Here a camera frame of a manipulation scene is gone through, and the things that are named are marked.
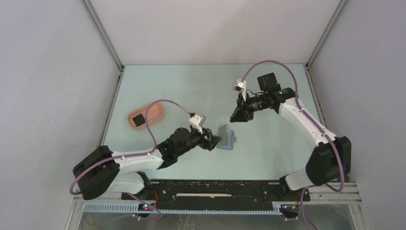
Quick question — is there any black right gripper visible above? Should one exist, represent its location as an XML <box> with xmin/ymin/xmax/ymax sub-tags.
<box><xmin>230</xmin><ymin>92</ymin><xmax>268</xmax><ymax>123</ymax></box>

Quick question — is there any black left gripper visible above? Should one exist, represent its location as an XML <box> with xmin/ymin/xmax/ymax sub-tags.
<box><xmin>176</xmin><ymin>125</ymin><xmax>222</xmax><ymax>157</ymax></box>

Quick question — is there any pink oval tray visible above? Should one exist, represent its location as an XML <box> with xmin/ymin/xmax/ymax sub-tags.
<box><xmin>127</xmin><ymin>103</ymin><xmax>165</xmax><ymax>131</ymax></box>

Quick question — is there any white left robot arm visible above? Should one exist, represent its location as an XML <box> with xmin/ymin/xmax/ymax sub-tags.
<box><xmin>70</xmin><ymin>127</ymin><xmax>222</xmax><ymax>200</ymax></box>

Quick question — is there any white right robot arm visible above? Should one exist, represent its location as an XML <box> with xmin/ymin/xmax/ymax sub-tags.
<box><xmin>229</xmin><ymin>73</ymin><xmax>351</xmax><ymax>200</ymax></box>

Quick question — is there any black credit card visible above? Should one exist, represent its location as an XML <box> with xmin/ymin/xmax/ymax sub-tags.
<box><xmin>132</xmin><ymin>114</ymin><xmax>145</xmax><ymax>127</ymax></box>

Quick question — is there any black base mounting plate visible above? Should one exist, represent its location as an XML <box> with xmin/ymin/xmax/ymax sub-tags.
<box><xmin>140</xmin><ymin>179</ymin><xmax>310</xmax><ymax>212</ymax></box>

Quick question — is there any left controller board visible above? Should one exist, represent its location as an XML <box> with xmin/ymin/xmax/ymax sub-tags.
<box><xmin>138</xmin><ymin>204</ymin><xmax>155</xmax><ymax>212</ymax></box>

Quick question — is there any controller board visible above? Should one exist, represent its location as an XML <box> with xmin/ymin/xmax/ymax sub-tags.
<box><xmin>281</xmin><ymin>205</ymin><xmax>300</xmax><ymax>212</ymax></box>
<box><xmin>138</xmin><ymin>204</ymin><xmax>155</xmax><ymax>212</ymax></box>

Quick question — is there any right controller board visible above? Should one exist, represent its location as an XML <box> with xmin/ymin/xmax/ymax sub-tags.
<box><xmin>281</xmin><ymin>205</ymin><xmax>300</xmax><ymax>212</ymax></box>

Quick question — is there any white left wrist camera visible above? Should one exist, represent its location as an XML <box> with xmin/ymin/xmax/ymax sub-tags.
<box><xmin>189</xmin><ymin>113</ymin><xmax>206</xmax><ymax>134</ymax></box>

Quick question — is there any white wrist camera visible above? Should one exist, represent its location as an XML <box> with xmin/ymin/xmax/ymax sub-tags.
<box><xmin>189</xmin><ymin>113</ymin><xmax>206</xmax><ymax>134</ymax></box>
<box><xmin>233</xmin><ymin>79</ymin><xmax>247</xmax><ymax>101</ymax></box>

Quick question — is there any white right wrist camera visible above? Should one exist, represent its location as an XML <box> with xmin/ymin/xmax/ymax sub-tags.
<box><xmin>233</xmin><ymin>79</ymin><xmax>247</xmax><ymax>101</ymax></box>

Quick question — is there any aluminium frame rail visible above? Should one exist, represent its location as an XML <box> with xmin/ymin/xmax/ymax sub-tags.
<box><xmin>66</xmin><ymin>180</ymin><xmax>368</xmax><ymax>230</ymax></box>

